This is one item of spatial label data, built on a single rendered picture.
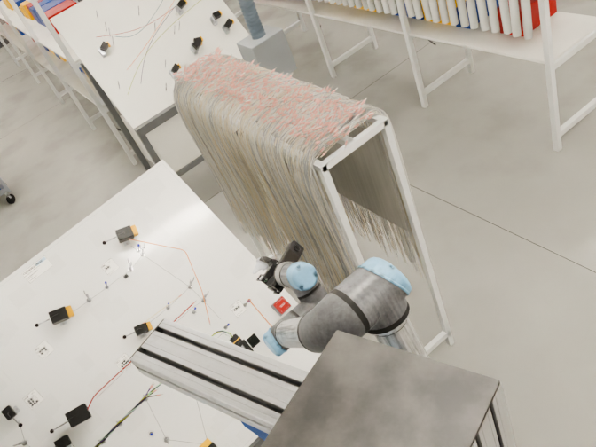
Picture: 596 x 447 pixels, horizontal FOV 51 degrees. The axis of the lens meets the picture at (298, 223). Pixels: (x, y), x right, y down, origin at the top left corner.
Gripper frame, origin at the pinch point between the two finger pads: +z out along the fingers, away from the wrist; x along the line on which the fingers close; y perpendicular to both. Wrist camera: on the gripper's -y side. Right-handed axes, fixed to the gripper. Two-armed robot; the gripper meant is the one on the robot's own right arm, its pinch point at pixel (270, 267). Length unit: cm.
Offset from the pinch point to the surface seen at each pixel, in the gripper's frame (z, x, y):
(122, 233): 42, -41, 16
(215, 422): 29, 25, 51
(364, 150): 53, 19, -76
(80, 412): 26, -17, 71
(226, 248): 44.5, -6.4, -3.2
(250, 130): 65, -24, -53
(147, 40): 282, -104, -129
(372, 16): 259, 18, -263
